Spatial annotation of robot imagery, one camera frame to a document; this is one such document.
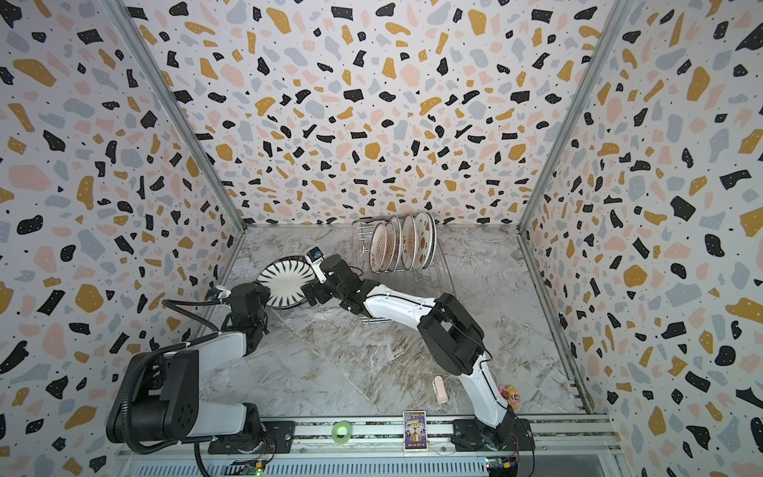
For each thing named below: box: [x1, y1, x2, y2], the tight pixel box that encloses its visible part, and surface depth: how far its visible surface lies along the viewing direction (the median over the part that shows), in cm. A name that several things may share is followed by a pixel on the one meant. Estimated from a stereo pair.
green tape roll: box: [330, 420, 353, 446], surface depth 76 cm
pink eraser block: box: [434, 375, 449, 404], surface depth 81 cm
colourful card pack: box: [402, 410, 429, 452], surface depth 75 cm
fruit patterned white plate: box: [414, 210, 438, 270], surface depth 97 cm
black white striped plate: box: [256, 255, 316, 310], surface depth 106 cm
